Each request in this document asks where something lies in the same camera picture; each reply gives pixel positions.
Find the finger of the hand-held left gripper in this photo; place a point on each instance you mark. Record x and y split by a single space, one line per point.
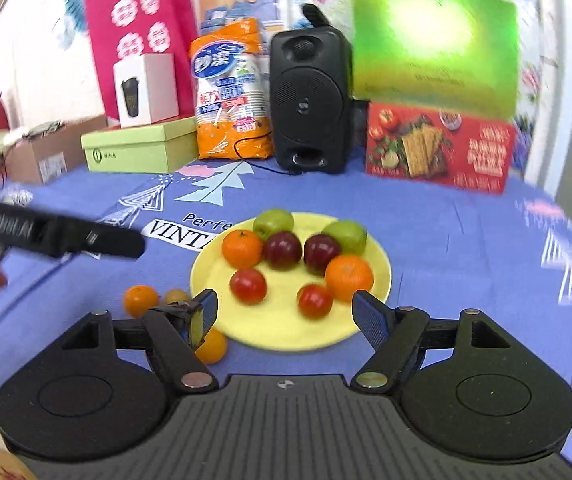
118 243

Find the orange paper cup package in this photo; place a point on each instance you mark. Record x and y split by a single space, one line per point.
215 145

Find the black speaker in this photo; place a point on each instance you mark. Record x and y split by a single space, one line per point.
311 105

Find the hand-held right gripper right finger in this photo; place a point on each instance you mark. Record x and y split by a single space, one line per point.
368 317

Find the blue printed tablecloth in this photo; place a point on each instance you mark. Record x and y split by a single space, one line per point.
466 260

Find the dark purple plum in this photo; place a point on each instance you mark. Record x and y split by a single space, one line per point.
322 253
282 250

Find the green apple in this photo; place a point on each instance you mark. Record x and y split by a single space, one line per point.
346 236
274 223

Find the red tomato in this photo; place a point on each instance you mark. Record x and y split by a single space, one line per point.
248 285
315 301

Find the large orange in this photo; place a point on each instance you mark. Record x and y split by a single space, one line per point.
242 248
349 276

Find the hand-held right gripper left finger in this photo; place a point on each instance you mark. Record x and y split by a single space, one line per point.
209 310

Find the brown cardboard box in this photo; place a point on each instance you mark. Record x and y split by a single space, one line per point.
60 155

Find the pink paper bag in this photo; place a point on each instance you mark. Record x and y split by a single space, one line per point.
100 75

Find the red cracker box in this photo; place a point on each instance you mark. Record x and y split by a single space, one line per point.
466 160

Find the small orange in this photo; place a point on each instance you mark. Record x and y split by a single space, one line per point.
140 300
210 346

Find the green gift box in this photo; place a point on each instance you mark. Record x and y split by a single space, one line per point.
431 50

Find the small brown fruit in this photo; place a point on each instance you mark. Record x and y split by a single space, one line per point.
175 296

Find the yellow plate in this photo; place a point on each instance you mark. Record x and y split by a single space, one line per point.
286 320

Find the green shoe box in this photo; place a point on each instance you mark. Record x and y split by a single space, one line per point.
135 155

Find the white box with cup print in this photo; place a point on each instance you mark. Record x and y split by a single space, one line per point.
160 85

